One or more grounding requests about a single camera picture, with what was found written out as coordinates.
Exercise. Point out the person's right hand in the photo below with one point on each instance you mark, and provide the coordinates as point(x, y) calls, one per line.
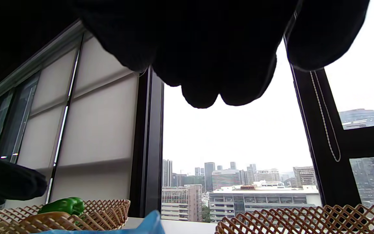
point(206, 42)

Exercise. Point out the person's left hand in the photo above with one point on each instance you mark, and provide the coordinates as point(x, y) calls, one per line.
point(8, 182)

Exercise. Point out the yellow brown potato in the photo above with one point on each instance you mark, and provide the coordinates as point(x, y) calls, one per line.
point(47, 221)

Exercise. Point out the green bell pepper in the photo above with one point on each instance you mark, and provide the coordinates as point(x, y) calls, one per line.
point(63, 205)

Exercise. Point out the blue plastic bag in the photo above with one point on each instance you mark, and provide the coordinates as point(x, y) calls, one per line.
point(148, 226)

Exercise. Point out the round wicker basket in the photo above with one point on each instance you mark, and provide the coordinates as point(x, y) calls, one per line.
point(304, 221)
point(109, 214)

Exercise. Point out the black window frame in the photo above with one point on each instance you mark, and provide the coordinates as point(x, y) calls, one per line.
point(148, 146)

